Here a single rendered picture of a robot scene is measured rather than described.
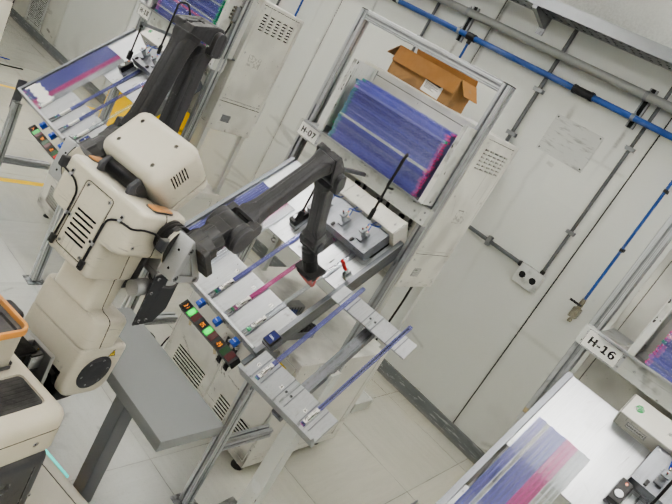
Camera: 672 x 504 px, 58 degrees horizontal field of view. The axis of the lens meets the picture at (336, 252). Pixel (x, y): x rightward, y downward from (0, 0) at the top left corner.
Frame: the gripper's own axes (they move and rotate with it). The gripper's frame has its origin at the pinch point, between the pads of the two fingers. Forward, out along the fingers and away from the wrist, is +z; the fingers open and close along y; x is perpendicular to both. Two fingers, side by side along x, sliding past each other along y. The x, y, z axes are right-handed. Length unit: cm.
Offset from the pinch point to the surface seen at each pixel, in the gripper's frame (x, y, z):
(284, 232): -8.9, 27.6, -0.4
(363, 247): -22.4, -4.2, -7.4
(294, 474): 27, -16, 99
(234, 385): 33, 15, 54
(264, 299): 16.5, 7.1, 2.4
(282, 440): 39, -30, 28
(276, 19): -88, 134, -25
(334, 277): -8.6, -3.4, 0.0
